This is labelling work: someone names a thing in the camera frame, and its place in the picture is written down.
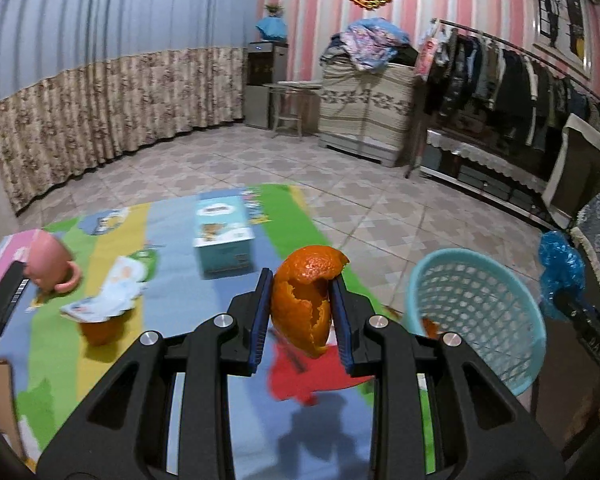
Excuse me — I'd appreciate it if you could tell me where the framed wall picture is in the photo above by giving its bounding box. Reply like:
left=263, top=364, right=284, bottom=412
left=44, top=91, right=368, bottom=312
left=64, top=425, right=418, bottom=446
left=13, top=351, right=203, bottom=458
left=530, top=0, right=595, bottom=81

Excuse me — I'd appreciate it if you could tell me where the teal tissue box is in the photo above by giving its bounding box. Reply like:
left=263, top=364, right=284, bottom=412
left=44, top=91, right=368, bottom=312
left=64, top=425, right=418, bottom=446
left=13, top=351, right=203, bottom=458
left=192, top=195, right=256, bottom=279

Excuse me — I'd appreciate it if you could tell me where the teal plastic basket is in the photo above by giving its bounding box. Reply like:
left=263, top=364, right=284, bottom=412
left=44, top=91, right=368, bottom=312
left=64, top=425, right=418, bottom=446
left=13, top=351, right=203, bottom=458
left=404, top=248, right=547, bottom=397

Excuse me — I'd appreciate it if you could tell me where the furniture under patterned cloth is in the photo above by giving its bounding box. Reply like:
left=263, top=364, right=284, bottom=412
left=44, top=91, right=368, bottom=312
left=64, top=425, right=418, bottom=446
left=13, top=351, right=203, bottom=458
left=317, top=55, right=421, bottom=168

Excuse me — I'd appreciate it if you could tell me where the blue and floral curtain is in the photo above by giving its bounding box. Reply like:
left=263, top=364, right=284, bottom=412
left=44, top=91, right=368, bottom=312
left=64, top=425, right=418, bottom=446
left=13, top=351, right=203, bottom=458
left=0, top=0, right=263, bottom=216

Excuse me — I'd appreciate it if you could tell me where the black rectangular case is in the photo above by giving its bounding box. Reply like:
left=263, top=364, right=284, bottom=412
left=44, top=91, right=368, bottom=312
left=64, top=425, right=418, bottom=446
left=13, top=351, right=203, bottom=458
left=0, top=260, right=31, bottom=338

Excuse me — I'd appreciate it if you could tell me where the large orange peel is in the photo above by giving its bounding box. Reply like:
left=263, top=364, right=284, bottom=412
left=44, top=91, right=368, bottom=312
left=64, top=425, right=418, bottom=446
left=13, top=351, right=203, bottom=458
left=271, top=245, right=351, bottom=359

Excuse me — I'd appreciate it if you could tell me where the grey water dispenser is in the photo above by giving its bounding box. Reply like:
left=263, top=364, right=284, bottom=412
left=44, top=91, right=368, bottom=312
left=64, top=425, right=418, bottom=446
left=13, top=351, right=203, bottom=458
left=243, top=40, right=289, bottom=130

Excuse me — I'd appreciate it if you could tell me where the brown phone case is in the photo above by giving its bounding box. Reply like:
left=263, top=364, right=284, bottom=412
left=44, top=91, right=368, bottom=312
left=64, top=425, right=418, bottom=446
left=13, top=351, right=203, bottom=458
left=0, top=357, right=23, bottom=453

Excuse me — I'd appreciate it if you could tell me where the chair with cream cover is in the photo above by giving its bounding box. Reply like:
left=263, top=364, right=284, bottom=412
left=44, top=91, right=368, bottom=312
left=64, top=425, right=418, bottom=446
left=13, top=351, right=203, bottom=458
left=541, top=112, right=600, bottom=326

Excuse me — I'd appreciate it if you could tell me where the orange peel piece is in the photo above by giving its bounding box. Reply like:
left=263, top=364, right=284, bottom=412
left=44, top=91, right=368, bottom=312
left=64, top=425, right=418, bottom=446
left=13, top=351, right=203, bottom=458
left=80, top=310, right=131, bottom=347

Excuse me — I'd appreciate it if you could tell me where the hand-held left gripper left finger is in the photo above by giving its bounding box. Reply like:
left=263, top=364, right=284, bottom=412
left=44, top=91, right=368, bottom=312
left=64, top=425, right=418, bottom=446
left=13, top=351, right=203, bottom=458
left=35, top=267, right=274, bottom=480

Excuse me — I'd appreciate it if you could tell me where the colourful striped play mat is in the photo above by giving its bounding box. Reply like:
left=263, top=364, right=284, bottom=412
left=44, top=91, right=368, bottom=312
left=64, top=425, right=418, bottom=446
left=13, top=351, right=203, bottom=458
left=0, top=182, right=436, bottom=480

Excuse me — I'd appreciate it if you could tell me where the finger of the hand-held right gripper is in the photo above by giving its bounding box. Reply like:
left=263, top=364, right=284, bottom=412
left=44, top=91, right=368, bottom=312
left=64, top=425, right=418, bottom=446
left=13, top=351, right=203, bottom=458
left=554, top=291, right=595, bottom=327

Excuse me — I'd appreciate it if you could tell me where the potted plant with blue wrap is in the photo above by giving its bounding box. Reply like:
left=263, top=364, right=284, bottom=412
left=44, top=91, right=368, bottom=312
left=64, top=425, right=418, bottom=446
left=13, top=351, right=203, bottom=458
left=256, top=4, right=288, bottom=43

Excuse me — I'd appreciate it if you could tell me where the pile of clothes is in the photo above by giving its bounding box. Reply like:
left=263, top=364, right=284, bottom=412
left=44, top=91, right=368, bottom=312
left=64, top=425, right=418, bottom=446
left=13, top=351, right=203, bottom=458
left=320, top=16, right=413, bottom=72

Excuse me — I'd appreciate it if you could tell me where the white green tissue packet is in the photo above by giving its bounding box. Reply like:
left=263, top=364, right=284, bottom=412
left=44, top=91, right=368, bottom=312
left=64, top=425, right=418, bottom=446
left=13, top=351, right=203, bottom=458
left=60, top=252, right=158, bottom=322

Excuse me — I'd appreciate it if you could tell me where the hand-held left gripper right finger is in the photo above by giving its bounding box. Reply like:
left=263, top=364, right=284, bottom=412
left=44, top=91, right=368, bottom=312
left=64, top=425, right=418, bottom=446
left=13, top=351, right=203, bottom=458
left=328, top=277, right=566, bottom=480

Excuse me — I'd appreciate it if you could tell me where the pink pig mug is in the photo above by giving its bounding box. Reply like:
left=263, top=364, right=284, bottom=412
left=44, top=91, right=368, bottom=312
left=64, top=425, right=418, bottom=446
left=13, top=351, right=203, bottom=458
left=22, top=228, right=80, bottom=293

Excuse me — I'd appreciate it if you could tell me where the low bench with lace cover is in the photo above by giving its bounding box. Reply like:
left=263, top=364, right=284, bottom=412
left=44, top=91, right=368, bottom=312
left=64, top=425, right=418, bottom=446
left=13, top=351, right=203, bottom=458
left=420, top=127, right=556, bottom=211

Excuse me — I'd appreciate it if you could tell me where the blue plastic bag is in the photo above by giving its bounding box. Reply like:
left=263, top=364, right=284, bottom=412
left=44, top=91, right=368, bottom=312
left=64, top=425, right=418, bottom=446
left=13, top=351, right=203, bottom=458
left=538, top=230, right=587, bottom=321

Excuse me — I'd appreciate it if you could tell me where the small folding table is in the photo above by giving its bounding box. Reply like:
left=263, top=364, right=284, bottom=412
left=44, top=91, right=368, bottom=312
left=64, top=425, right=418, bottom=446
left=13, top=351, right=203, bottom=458
left=262, top=80, right=323, bottom=141

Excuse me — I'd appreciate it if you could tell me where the clothes rack with clothes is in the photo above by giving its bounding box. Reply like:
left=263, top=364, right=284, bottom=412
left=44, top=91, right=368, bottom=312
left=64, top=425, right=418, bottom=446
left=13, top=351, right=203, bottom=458
left=415, top=19, right=600, bottom=231

